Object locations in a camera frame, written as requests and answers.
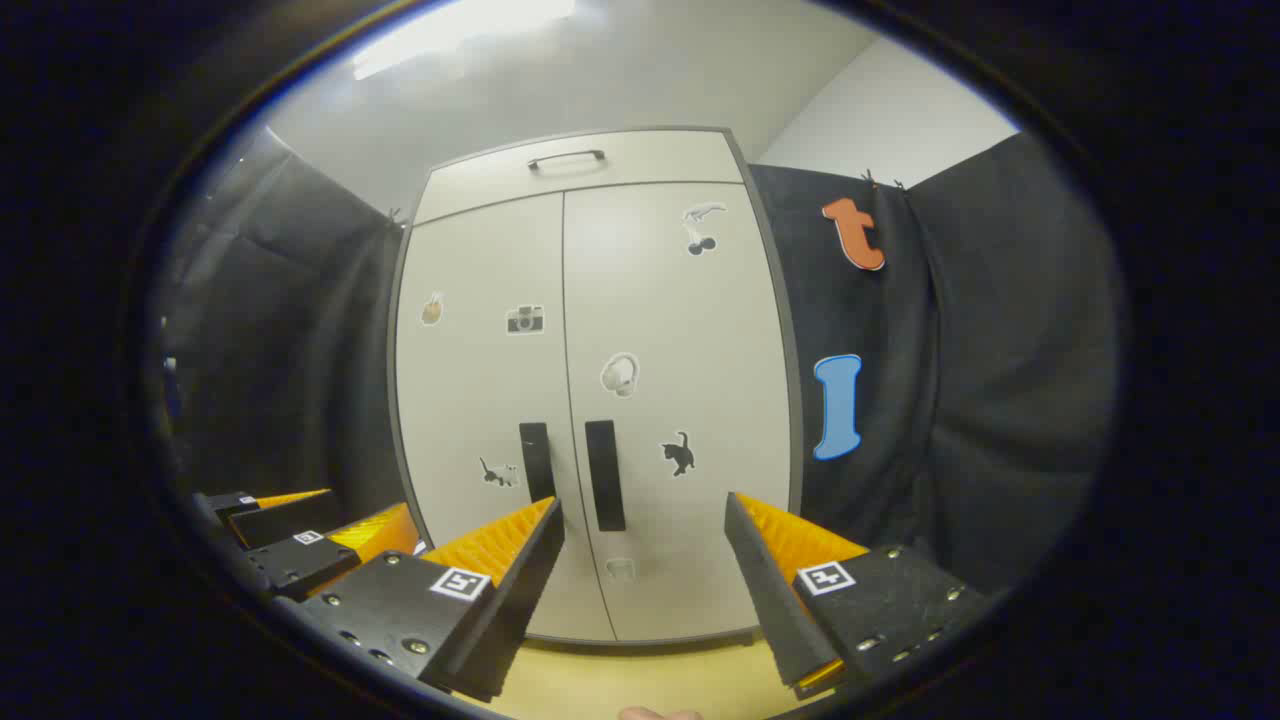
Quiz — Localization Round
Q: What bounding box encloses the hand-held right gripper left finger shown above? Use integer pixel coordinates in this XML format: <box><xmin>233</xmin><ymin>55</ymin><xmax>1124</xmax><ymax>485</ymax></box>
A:
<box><xmin>298</xmin><ymin>495</ymin><xmax>567</xmax><ymax>703</ymax></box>

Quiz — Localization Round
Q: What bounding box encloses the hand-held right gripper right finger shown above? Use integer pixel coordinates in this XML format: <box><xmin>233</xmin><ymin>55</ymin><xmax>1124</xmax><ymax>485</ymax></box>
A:
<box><xmin>723</xmin><ymin>490</ymin><xmax>989</xmax><ymax>701</ymax></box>

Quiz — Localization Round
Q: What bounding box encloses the white cabinet door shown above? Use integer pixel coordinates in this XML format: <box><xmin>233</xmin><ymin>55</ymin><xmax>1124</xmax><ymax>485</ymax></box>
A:
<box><xmin>562</xmin><ymin>182</ymin><xmax>801</xmax><ymax>643</ymax></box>
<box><xmin>397</xmin><ymin>192</ymin><xmax>616</xmax><ymax>643</ymax></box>

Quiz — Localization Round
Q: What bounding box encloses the white double-door shoe cabinet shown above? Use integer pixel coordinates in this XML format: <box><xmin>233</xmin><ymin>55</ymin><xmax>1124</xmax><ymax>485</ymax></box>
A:
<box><xmin>385</xmin><ymin>125</ymin><xmax>806</xmax><ymax>649</ymax></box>

